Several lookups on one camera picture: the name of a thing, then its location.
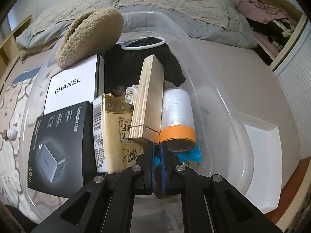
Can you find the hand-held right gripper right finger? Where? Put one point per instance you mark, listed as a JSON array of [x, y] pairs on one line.
[[164, 170]]

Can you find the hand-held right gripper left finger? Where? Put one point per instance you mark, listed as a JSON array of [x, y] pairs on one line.
[[145, 165]]

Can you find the wooden block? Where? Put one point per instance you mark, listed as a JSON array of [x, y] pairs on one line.
[[148, 97]]

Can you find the clear plastic storage box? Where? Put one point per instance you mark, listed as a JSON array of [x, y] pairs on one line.
[[218, 102]]

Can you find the beige fluffy earmuffs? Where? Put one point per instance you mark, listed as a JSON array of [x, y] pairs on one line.
[[92, 34]]

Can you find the blue plastic bag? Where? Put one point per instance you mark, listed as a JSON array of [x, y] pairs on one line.
[[193, 154]]

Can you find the yellow tissue pack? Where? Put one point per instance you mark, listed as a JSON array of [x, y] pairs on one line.
[[114, 131]]

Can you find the masking film roll orange tape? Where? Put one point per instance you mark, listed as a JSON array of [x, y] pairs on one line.
[[178, 111]]

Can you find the small white bottle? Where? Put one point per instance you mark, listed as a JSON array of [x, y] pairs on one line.
[[131, 95]]

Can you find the black charger box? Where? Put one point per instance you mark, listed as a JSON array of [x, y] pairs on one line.
[[60, 145]]

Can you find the black cloth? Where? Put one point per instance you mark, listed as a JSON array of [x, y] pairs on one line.
[[126, 70]]

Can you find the white printed box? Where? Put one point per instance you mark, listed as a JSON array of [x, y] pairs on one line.
[[73, 85]]

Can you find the grey duvet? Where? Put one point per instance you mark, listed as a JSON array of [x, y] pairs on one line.
[[218, 34]]

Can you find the bear printed blanket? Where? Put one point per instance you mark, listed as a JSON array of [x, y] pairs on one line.
[[9, 106]]

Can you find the white shutter door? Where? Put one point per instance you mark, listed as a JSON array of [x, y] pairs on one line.
[[296, 89]]

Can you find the dark clothes pile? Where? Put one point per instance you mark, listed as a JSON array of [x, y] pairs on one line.
[[267, 31]]

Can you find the wooden shelf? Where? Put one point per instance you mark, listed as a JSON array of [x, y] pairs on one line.
[[9, 43]]

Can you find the pink clothes pile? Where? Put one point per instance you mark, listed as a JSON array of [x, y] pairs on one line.
[[255, 7]]

